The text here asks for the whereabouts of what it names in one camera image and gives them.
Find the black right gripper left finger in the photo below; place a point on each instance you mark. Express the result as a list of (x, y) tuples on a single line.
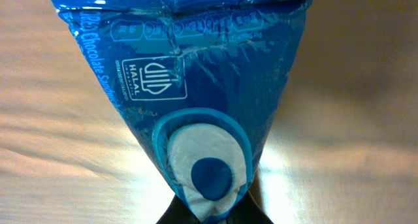
[(178, 213)]

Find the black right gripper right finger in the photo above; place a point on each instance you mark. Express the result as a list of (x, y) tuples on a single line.
[(246, 211)]

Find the blue oreo cookie pack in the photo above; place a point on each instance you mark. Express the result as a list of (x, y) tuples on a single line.
[(197, 82)]

